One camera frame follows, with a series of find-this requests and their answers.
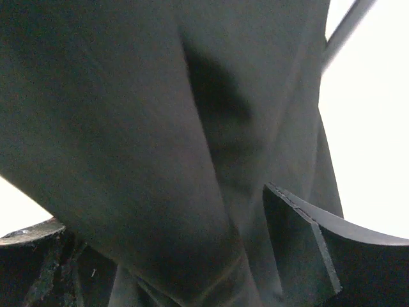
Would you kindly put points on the white clothes rack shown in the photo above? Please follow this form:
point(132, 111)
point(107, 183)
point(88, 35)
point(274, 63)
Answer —
point(353, 17)

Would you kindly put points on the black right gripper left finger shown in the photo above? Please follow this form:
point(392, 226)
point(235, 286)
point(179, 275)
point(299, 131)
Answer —
point(47, 265)

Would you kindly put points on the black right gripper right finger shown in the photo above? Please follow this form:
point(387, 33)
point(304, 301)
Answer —
point(324, 260)

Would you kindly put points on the black shirt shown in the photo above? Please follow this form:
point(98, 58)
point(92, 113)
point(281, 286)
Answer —
point(149, 129)

